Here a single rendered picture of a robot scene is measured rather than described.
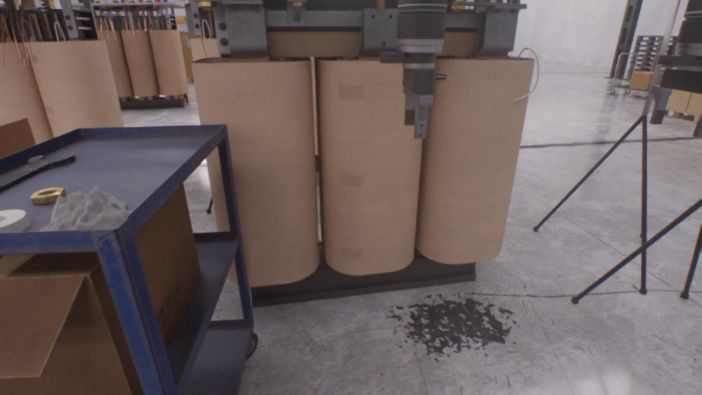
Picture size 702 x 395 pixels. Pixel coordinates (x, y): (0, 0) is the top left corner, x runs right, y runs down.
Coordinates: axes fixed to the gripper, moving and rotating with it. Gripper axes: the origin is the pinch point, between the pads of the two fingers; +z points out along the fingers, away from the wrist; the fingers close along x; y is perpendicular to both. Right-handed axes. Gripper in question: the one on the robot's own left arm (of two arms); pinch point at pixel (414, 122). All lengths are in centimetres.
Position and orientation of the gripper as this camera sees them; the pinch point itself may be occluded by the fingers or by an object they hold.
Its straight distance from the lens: 89.3
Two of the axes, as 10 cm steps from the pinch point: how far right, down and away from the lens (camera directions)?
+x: -0.3, -3.7, 9.3
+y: 10.0, -0.1, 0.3
